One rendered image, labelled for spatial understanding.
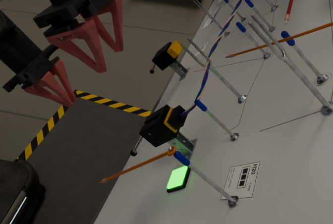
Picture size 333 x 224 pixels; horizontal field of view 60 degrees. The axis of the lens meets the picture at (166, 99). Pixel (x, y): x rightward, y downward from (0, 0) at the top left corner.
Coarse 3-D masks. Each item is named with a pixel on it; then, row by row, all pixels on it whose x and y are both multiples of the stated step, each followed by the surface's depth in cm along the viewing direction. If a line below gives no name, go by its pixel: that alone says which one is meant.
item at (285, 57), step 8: (256, 16) 29; (256, 32) 28; (264, 40) 29; (272, 40) 30; (272, 48) 29; (280, 48) 30; (280, 56) 29; (288, 56) 30; (288, 64) 30; (296, 72) 30; (304, 80) 31; (312, 88) 31; (320, 96) 32; (328, 104) 32; (328, 112) 32
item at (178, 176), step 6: (180, 168) 47; (186, 168) 46; (174, 174) 47; (180, 174) 45; (186, 174) 45; (174, 180) 45; (180, 180) 44; (186, 180) 44; (168, 186) 46; (174, 186) 45; (180, 186) 44; (168, 192) 46
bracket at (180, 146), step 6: (180, 132) 49; (174, 138) 48; (180, 138) 50; (186, 138) 50; (174, 144) 49; (180, 144) 48; (186, 144) 51; (192, 144) 50; (180, 150) 49; (186, 150) 49; (192, 150) 49; (186, 156) 49
